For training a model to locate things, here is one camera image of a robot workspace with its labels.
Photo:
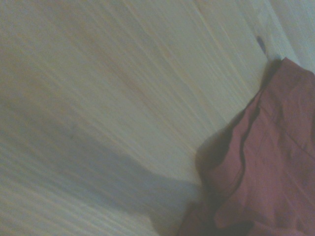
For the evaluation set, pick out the rust red shorts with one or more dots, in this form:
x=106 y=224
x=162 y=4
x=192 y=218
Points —
x=275 y=159

